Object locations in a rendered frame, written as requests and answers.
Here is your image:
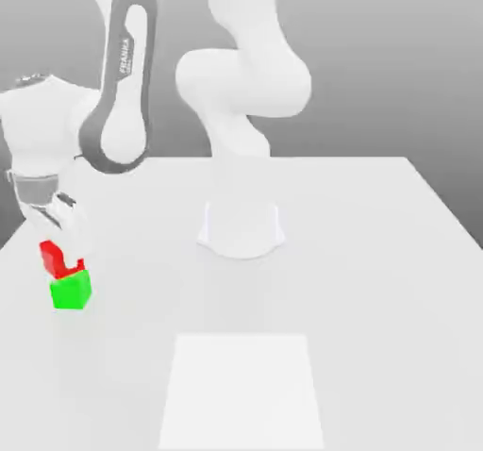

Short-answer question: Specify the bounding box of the small red cube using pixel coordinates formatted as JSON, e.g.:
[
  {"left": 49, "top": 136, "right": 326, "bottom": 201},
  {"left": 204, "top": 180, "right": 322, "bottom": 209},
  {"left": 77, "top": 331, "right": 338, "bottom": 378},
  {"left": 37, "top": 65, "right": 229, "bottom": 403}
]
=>
[{"left": 39, "top": 240, "right": 86, "bottom": 281}]

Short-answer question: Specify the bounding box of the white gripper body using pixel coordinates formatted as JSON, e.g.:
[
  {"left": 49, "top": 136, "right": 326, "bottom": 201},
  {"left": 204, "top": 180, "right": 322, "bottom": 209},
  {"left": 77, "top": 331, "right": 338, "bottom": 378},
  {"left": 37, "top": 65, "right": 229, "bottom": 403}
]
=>
[{"left": 25, "top": 195, "right": 92, "bottom": 253}]

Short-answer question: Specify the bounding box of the small green cube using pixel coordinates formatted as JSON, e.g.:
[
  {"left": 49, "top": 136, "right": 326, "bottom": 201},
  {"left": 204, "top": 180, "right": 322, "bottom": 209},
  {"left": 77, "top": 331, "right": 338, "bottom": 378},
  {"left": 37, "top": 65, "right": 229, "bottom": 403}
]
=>
[{"left": 49, "top": 268, "right": 93, "bottom": 311}]

